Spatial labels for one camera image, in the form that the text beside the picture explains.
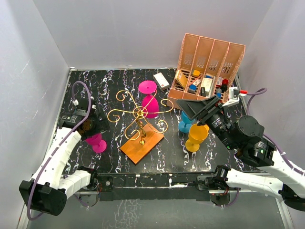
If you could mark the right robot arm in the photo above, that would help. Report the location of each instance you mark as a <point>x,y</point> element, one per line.
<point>246,136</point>

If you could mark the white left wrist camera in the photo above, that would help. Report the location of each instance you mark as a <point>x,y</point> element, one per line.
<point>81,108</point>

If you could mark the magenta wine glass front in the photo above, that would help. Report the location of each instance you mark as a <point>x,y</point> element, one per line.
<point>97,143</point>

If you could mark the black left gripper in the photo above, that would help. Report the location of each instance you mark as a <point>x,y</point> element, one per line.
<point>102,125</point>

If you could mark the pink desk file organizer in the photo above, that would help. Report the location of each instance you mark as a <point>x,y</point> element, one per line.
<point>212,57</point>

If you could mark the black mounting rail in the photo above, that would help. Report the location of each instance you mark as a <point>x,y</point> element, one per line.
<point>151,186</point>

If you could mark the blue wine glass front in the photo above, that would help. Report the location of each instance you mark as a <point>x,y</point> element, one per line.
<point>185,123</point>

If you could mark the white small box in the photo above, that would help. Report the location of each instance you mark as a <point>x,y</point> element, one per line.
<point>161,81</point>

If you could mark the magenta wine glass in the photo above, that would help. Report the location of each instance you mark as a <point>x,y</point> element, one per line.
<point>97,143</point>
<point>149,88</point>

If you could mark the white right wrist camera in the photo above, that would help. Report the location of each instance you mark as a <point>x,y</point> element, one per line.
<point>234,96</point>

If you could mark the magenta wine glass back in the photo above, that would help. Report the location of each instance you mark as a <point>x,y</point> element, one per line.
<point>149,88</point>

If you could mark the wooden rack base board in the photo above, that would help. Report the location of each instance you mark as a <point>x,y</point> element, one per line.
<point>137,148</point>

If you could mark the orange block in organizer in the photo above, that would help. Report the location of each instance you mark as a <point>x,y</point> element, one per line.
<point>195,73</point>

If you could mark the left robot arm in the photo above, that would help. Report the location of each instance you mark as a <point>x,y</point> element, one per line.
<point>47,191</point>

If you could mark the white carton in organizer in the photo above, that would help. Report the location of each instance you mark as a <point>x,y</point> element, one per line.
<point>206,86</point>

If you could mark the yellow wine glass back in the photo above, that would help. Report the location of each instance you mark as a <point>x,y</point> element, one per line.
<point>197,134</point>

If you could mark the gold wire wine glass rack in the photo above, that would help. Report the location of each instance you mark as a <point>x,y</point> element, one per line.
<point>139,113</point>

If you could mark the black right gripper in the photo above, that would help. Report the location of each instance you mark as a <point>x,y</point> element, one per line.
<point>198,109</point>

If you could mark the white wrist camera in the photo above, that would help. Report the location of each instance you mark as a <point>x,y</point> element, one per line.
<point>234,96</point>
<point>81,108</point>

